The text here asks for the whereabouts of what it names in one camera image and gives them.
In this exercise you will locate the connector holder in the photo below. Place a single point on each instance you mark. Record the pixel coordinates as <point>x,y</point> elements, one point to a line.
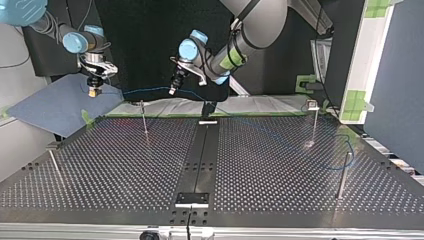
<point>208,110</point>

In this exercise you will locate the silver frame bar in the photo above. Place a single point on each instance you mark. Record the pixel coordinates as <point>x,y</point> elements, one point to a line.
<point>310,15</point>

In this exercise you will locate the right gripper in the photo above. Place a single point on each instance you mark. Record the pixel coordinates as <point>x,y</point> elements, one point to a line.
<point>94,82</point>

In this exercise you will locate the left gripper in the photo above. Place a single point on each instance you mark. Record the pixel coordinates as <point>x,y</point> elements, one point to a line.
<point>178,79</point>

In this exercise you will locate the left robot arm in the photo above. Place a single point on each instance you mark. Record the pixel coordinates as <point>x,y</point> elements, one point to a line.
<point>260,23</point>

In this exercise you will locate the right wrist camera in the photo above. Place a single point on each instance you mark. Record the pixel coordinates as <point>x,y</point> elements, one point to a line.
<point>100,66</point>

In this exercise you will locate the metal post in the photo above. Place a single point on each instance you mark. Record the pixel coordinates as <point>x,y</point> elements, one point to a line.
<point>55,160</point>
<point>144,118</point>
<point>343,175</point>
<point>312,105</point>

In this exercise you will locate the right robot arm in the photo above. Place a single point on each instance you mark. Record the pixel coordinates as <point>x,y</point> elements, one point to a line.
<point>75,41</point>

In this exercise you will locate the black panel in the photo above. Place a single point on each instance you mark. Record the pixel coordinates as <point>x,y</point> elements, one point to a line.
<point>143,40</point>

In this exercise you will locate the grey board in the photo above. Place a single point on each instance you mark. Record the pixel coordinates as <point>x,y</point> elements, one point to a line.
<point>60,103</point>

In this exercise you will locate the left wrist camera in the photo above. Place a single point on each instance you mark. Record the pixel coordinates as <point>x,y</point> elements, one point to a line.
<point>196,71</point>

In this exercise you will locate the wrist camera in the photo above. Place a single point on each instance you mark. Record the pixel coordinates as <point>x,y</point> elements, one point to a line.
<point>196,71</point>
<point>100,66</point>

